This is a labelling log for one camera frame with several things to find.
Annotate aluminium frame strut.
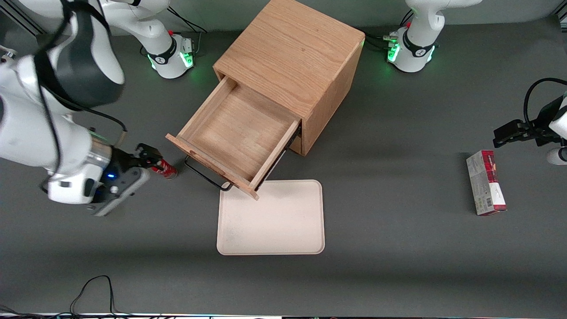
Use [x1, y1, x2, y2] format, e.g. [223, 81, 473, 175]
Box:
[0, 7, 45, 37]

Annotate black looped floor cable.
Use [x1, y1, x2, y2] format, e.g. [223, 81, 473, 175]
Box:
[70, 275, 119, 318]

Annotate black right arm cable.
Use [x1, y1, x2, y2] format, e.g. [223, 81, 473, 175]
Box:
[33, 0, 128, 171]

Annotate red cola bottle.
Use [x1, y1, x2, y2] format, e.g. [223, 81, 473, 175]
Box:
[151, 159, 178, 179]

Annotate black base cables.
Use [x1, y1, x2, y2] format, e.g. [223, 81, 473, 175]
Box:
[167, 5, 208, 35]
[362, 9, 415, 50]

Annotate black right base cables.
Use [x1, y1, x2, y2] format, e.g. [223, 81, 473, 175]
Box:
[167, 5, 208, 35]

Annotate wooden drawer cabinet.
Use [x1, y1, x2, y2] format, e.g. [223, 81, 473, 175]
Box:
[213, 0, 366, 156]

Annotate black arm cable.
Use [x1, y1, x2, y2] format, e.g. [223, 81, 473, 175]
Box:
[524, 78, 567, 127]
[33, 0, 128, 171]

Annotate black left base cables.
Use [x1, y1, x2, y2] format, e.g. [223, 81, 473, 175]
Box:
[362, 9, 415, 50]

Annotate cream plastic tray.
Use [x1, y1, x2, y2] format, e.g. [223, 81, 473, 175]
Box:
[217, 179, 325, 256]

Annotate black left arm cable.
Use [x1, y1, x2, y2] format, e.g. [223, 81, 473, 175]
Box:
[524, 78, 567, 127]

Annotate black metal drawer handle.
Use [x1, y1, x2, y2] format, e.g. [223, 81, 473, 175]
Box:
[184, 155, 233, 192]

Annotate red plaid cardboard box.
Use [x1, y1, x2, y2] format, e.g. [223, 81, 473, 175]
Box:
[466, 150, 508, 216]

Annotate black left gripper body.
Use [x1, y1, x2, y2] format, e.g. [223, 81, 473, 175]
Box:
[531, 100, 565, 147]

